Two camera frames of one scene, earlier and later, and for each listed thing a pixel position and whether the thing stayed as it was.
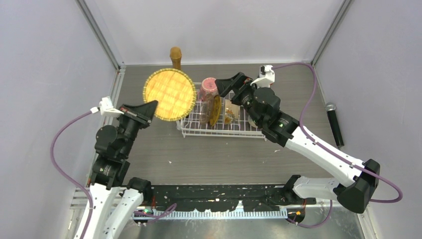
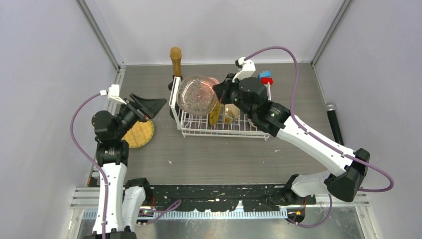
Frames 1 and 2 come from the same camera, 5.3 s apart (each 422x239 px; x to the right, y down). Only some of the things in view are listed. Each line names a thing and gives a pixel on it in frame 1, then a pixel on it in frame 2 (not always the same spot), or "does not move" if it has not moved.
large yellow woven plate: (174, 91) → (140, 134)
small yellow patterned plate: (215, 109) does not move
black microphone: (330, 108) does not move
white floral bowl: (231, 112) does not move
